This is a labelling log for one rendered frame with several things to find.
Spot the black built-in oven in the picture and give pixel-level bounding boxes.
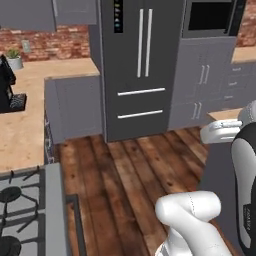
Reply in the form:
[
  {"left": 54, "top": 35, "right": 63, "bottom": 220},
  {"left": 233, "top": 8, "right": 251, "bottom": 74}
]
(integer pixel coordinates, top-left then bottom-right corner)
[{"left": 181, "top": 0, "right": 248, "bottom": 40}]

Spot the grey wall cabinet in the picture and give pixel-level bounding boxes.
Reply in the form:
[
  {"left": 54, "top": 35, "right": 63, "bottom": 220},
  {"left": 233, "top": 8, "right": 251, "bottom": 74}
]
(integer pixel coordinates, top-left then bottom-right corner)
[{"left": 53, "top": 0, "right": 100, "bottom": 27}]

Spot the grey wall cabinet door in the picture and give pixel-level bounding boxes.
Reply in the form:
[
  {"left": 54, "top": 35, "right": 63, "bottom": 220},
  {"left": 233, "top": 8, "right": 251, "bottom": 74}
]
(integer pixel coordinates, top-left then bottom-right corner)
[{"left": 0, "top": 0, "right": 58, "bottom": 33}]

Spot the grey gas hob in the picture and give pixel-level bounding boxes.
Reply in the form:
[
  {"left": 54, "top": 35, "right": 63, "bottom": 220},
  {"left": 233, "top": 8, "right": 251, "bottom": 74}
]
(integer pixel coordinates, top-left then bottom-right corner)
[{"left": 0, "top": 162, "right": 72, "bottom": 256}]

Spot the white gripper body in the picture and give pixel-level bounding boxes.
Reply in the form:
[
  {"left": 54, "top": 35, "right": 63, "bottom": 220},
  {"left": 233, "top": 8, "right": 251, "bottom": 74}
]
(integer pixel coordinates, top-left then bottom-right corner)
[{"left": 199, "top": 119, "right": 244, "bottom": 145}]

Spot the grey tall cupboard run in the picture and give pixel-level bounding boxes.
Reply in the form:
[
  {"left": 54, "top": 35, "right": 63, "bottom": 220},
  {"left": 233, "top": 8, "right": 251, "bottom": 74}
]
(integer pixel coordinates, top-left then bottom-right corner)
[{"left": 167, "top": 35, "right": 238, "bottom": 131}]

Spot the green plant in white pot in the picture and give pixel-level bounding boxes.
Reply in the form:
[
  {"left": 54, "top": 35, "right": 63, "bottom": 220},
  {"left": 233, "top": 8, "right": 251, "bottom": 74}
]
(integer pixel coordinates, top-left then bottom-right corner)
[{"left": 6, "top": 48, "right": 24, "bottom": 71}]

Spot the dark grey fridge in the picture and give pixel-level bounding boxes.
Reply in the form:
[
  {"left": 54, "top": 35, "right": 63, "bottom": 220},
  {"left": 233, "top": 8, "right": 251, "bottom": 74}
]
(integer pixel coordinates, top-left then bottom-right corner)
[{"left": 88, "top": 0, "right": 185, "bottom": 143}]

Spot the black coffee machine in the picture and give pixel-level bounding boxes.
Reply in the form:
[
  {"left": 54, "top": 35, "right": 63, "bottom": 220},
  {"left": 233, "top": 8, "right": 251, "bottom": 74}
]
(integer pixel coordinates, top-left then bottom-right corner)
[{"left": 0, "top": 54, "right": 28, "bottom": 115}]

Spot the grey base cabinet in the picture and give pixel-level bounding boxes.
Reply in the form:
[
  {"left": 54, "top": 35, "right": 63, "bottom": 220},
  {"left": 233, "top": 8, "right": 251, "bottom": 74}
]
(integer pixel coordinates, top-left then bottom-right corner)
[{"left": 43, "top": 74, "right": 105, "bottom": 145}]

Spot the grey wall socket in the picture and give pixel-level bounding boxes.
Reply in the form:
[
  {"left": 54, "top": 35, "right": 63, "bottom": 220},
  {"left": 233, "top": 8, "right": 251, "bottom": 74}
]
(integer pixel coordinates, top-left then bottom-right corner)
[{"left": 21, "top": 39, "right": 32, "bottom": 54}]

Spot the dark oven door handle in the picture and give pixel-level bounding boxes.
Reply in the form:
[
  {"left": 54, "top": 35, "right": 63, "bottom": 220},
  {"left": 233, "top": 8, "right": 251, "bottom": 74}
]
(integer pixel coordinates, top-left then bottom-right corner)
[{"left": 65, "top": 194, "right": 88, "bottom": 256}]

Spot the grey drawer cabinet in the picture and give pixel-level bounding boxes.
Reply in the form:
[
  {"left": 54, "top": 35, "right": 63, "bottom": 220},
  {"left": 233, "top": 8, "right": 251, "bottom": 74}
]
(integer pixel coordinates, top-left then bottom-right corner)
[{"left": 219, "top": 61, "right": 256, "bottom": 111}]

